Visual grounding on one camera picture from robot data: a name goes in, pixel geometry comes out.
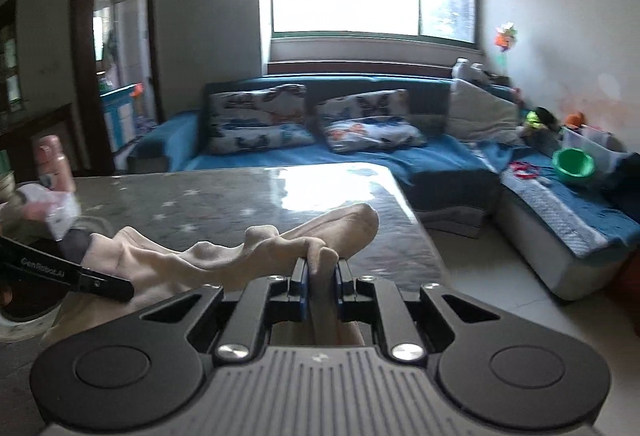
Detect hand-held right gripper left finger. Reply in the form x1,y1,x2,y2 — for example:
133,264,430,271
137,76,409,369
140,257,311,365

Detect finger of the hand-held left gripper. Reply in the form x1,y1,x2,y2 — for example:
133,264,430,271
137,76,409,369
75,266,135,302

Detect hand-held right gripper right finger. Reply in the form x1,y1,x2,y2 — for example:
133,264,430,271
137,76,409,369
337,259,502,362

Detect beige t-shirt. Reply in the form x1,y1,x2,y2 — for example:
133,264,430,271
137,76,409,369
62,202,381,348

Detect white tissue pack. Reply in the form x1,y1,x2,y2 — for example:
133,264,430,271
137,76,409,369
14,183,82,240

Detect pink thermos bottle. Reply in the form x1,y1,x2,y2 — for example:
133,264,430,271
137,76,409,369
32,134,77,193

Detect dark wooden cabinet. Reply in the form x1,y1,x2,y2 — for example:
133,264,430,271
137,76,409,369
0,0,82,179

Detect blue sofa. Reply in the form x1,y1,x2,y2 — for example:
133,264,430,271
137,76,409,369
126,73,640,302

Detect butterfly print cushion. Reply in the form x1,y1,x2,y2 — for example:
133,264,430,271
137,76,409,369
207,84,314,155
315,89,429,153

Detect grey quilted mat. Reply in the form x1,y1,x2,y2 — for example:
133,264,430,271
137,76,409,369
500,165,603,259

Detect beige cushion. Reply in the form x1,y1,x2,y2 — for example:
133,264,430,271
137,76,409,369
446,78,522,145

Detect white plush toy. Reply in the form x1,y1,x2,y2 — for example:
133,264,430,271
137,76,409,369
451,58,487,83

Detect green plastic potty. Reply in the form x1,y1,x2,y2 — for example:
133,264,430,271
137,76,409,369
551,147,597,188

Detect white storage box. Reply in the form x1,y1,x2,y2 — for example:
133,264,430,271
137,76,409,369
559,123,627,168

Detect colourful pinwheel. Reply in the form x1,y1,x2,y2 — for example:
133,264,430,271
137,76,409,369
492,21,519,68

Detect dark door frame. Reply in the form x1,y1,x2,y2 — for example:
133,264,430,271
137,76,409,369
69,0,167,176

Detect red ring toy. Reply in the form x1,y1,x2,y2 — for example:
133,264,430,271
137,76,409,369
509,160,540,181

